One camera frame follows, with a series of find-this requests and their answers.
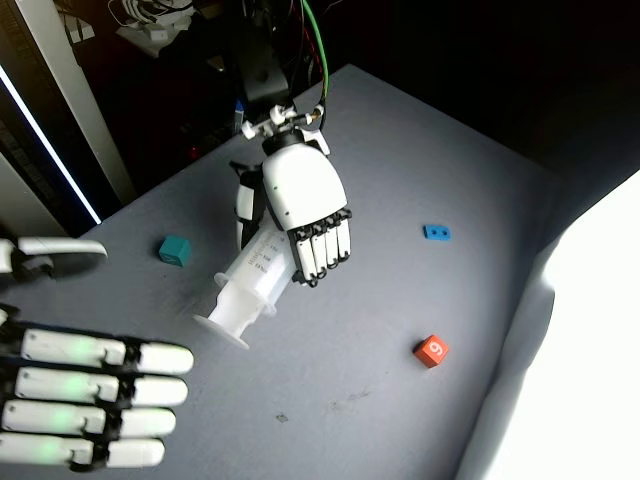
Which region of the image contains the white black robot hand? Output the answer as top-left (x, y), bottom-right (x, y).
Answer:
top-left (0, 237), bottom-right (195, 474)
top-left (228, 142), bottom-right (354, 290)

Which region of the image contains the large clear plastic syringe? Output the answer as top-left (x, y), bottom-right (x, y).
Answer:
top-left (192, 227), bottom-right (301, 351)

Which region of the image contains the teal cube block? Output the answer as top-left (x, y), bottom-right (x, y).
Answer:
top-left (158, 234), bottom-right (193, 268)

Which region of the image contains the grey table cloth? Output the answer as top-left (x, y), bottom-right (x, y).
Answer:
top-left (0, 63), bottom-right (566, 480)

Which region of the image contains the orange cube with number nine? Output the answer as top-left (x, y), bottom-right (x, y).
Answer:
top-left (412, 334), bottom-right (450, 370)

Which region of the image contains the white adapter box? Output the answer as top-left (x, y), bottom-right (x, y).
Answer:
top-left (142, 24), bottom-right (172, 47)

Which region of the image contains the bright white light strip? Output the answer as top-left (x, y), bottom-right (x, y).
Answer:
top-left (0, 64), bottom-right (104, 225)

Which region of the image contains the green cable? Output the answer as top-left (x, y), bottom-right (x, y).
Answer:
top-left (301, 0), bottom-right (331, 114)

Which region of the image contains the red cable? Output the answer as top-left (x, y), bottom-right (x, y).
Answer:
top-left (301, 12), bottom-right (322, 74)

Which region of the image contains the white cable bundle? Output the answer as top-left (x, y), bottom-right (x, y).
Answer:
top-left (107, 0), bottom-right (195, 26)

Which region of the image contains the white upright post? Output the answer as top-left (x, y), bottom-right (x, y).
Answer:
top-left (14, 0), bottom-right (137, 207)

